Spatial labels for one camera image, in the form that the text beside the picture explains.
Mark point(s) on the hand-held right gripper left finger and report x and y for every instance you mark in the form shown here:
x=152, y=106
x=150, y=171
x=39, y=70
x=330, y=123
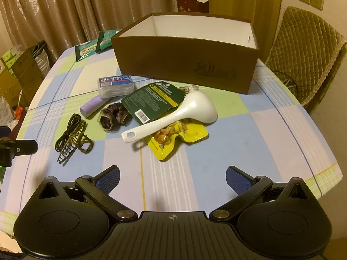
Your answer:
x=108, y=180

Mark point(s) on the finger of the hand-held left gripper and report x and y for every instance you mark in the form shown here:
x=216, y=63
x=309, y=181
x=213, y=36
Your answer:
x=24, y=146
x=4, y=130

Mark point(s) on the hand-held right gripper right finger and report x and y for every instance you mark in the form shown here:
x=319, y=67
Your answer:
x=238, y=181

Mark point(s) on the olive hair claw clip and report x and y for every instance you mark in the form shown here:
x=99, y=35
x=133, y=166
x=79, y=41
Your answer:
x=71, y=144

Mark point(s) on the dark elastic hair band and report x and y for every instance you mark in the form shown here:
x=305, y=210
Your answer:
x=71, y=122

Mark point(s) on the brown satin scrunchie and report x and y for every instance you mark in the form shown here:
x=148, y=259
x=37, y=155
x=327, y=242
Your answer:
x=108, y=119

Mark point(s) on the yellow snack packet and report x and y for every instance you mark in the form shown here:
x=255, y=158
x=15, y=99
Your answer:
x=195, y=134

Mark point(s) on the purple tube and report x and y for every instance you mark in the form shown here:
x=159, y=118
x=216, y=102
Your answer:
x=92, y=107

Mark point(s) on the white plastic rice spoon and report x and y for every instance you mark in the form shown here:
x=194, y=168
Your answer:
x=198, y=108

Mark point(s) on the dark green product card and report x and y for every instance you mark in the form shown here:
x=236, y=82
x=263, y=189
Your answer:
x=151, y=97

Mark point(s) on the clear blue-label floss box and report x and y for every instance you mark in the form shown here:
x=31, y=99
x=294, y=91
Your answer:
x=115, y=85

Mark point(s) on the cotton swab pack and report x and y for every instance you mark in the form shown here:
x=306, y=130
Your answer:
x=191, y=89

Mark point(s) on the brown cardboard box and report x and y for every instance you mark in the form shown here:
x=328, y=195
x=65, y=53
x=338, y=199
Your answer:
x=176, y=59

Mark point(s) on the white plastic bag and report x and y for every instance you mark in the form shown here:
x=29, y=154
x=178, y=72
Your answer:
x=6, y=112

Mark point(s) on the small cardboard carton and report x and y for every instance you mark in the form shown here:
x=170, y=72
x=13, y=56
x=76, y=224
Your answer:
x=8, y=89

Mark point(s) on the large cardboard carton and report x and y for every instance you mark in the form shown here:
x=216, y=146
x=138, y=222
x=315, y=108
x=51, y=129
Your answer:
x=25, y=73

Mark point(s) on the green tissue packs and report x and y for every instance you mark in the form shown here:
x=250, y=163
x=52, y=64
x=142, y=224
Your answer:
x=10, y=58

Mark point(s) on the white shopping bag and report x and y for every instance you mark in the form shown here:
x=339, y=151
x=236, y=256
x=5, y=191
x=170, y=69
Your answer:
x=42, y=59

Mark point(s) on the beige curtain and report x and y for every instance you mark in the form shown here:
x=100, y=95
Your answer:
x=67, y=8

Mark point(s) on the quilted tan chair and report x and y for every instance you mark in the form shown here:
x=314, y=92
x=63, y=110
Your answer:
x=303, y=46

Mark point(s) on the dark red gift box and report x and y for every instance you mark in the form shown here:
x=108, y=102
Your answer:
x=185, y=3

